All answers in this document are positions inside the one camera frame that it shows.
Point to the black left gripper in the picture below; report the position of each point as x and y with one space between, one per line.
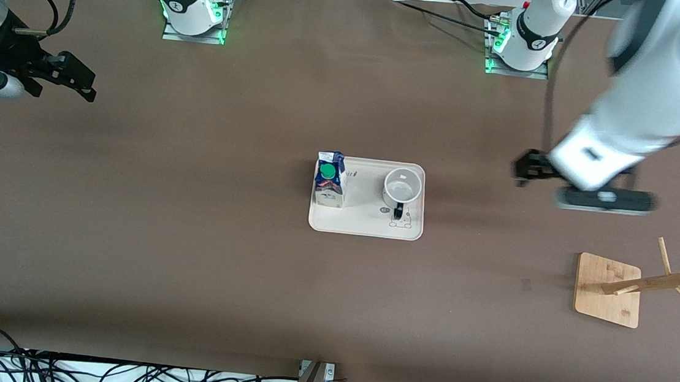
532 163

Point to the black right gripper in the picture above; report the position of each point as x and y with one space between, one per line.
8 54

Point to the white smiley face cup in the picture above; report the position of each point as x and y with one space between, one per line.
402 187

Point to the blue white milk carton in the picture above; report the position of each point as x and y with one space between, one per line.
330 181

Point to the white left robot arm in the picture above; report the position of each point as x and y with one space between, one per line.
643 107

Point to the white rabbit print tray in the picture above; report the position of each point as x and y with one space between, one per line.
362 217

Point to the wooden mug rack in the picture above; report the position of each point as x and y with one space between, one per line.
605 291

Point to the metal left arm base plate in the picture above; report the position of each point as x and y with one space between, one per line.
492 66

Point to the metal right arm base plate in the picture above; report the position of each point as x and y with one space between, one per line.
219 26

